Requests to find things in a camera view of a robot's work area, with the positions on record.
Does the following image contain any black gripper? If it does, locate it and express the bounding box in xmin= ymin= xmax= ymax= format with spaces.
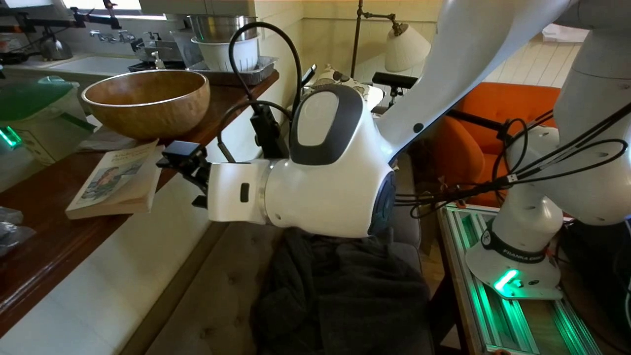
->
xmin=157 ymin=137 xmax=214 ymax=210

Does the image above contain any white paperback book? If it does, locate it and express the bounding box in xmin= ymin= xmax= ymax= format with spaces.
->
xmin=66 ymin=137 xmax=166 ymax=220

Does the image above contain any large wooden bowl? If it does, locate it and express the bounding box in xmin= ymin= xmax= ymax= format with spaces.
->
xmin=80 ymin=66 xmax=214 ymax=141

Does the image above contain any grey paper sheet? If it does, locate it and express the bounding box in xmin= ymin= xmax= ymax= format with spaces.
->
xmin=80 ymin=122 xmax=147 ymax=153

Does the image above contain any metal tray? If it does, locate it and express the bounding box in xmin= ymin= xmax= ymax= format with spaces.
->
xmin=186 ymin=55 xmax=279 ymax=88

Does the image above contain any stainless steel pot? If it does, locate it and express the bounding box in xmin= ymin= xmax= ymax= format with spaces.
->
xmin=184 ymin=11 xmax=261 ymax=43

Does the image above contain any wooden counter shelf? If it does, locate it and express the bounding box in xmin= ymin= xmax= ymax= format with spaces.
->
xmin=0 ymin=66 xmax=283 ymax=337

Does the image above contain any green plastic basin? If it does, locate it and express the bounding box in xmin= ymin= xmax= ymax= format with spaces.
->
xmin=0 ymin=74 xmax=84 ymax=124

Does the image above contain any black metal bar fixture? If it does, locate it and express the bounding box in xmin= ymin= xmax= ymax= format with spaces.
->
xmin=0 ymin=3 xmax=127 ymax=33

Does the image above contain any clear plastic bag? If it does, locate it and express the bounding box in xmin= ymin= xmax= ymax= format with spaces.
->
xmin=0 ymin=202 xmax=36 ymax=260

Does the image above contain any dark grey blanket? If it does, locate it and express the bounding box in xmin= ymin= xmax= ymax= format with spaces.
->
xmin=253 ymin=224 xmax=437 ymax=355

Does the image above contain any floor lamp with white shade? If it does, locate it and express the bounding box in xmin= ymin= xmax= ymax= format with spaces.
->
xmin=350 ymin=0 xmax=435 ymax=78

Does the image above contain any orange armchair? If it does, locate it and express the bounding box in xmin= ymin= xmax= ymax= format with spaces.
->
xmin=427 ymin=80 xmax=569 ymax=208

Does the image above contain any white hanging cloth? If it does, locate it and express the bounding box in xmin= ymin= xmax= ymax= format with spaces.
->
xmin=541 ymin=21 xmax=592 ymax=45

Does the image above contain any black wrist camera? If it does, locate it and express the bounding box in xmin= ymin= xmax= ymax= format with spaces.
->
xmin=249 ymin=100 xmax=293 ymax=161

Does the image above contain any thin black camera cable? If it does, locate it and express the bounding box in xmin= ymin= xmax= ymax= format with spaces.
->
xmin=216 ymin=19 xmax=306 ymax=165

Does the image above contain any black camera on stand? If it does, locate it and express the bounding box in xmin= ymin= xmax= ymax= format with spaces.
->
xmin=372 ymin=68 xmax=510 ymax=131

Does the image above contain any black cable bundle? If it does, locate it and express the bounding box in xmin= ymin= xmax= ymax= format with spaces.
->
xmin=411 ymin=100 xmax=631 ymax=222

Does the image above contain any aluminium frame robot table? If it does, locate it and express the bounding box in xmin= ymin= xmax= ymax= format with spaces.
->
xmin=437 ymin=198 xmax=604 ymax=355

